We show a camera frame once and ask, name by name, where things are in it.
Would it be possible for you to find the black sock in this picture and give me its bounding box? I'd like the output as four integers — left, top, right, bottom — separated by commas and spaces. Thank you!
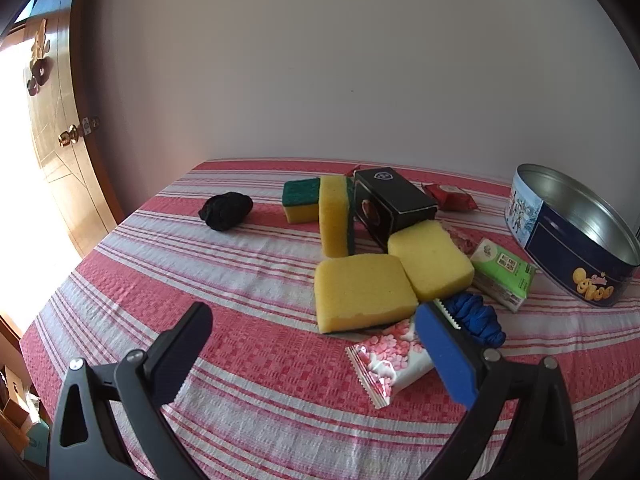
198, 192, 254, 233

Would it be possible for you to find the door hanging ornament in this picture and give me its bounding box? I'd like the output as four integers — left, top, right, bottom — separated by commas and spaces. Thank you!
26, 17, 53, 97

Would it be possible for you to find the large yellow sponge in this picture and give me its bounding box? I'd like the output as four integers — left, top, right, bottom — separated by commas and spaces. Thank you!
387, 220, 475, 303
314, 253, 419, 335

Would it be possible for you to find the black box red emblem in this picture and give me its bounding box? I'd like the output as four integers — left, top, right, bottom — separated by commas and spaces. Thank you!
352, 166, 439, 254

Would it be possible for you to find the red packet pale label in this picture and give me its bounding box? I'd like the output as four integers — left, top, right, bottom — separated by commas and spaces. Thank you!
421, 182, 478, 212

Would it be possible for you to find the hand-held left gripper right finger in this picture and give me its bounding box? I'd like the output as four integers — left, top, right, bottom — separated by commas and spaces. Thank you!
414, 300, 581, 480

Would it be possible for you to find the wooden door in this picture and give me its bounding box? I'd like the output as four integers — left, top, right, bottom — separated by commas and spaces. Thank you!
0, 0, 125, 261

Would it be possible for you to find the green tissue pack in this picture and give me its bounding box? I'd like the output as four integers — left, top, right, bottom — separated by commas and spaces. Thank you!
469, 238, 537, 314

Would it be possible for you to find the blue scrunchie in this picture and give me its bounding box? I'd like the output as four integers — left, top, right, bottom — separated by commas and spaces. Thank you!
442, 292, 507, 349

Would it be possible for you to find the round blue cookie tin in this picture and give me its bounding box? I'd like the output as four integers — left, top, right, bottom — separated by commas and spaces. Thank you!
502, 163, 640, 308

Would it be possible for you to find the pink hearts snack packet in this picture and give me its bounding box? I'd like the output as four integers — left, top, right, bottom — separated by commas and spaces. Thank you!
346, 319, 436, 409

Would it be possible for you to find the red striped tablecloth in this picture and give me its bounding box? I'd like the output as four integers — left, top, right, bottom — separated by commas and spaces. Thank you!
20, 157, 640, 480

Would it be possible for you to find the cardboard box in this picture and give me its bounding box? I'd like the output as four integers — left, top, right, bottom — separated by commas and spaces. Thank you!
0, 366, 31, 456

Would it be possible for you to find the small yellow green sponge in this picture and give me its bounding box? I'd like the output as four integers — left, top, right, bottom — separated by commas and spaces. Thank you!
282, 176, 322, 224

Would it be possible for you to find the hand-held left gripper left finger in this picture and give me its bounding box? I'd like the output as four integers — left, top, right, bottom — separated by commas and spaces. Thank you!
47, 301, 213, 480

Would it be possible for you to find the yellow sponge green scouring side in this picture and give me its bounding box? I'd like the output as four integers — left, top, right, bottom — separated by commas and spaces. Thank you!
318, 175, 357, 259

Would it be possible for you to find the teal box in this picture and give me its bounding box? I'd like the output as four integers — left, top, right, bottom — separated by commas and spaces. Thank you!
22, 422, 53, 466

